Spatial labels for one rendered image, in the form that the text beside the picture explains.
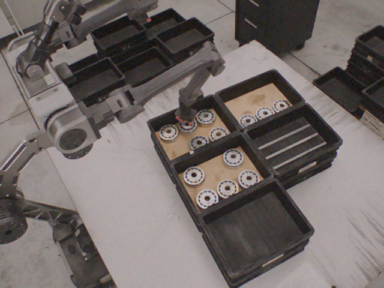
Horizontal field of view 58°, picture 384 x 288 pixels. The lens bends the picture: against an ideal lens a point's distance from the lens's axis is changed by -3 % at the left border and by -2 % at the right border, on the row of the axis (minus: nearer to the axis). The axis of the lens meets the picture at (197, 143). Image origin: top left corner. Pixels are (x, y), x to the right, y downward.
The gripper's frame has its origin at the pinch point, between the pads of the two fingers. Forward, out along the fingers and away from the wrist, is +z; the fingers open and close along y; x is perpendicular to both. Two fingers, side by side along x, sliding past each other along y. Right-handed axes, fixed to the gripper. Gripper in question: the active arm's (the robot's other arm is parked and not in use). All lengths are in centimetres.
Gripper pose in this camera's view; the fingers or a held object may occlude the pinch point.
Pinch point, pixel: (187, 123)
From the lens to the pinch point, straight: 187.9
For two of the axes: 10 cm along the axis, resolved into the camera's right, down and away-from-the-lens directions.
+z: 0.6, 5.8, 8.1
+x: -4.1, 7.6, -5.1
